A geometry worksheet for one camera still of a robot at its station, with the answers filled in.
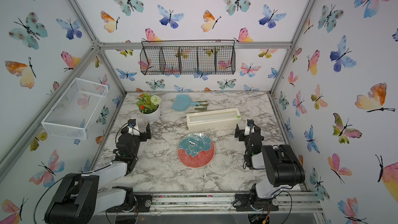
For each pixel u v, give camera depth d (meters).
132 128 0.72
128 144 0.66
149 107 0.92
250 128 0.76
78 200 0.41
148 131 0.81
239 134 0.82
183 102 1.14
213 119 0.96
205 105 1.11
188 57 0.98
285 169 0.48
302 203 0.75
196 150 0.91
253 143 0.69
